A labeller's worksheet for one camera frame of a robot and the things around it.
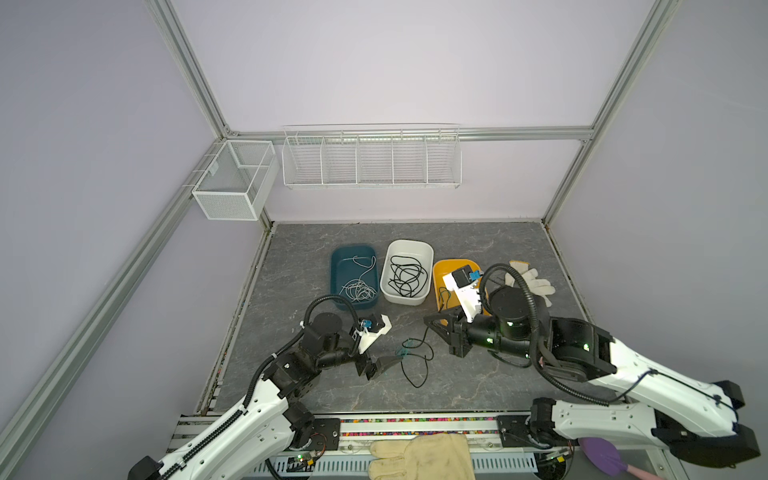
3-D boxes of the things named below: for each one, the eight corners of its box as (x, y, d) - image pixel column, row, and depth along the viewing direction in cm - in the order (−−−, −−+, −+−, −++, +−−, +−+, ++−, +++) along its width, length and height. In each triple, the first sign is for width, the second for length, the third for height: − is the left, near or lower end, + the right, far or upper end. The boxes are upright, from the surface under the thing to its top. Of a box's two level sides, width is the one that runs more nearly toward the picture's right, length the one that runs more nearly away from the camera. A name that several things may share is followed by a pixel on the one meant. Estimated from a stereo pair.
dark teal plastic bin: (325, 310, 98) (322, 302, 94) (335, 253, 114) (332, 244, 109) (377, 310, 98) (376, 302, 94) (380, 253, 113) (379, 244, 109)
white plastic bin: (380, 306, 99) (379, 297, 94) (382, 249, 115) (382, 239, 110) (436, 306, 99) (438, 296, 94) (430, 249, 115) (432, 238, 110)
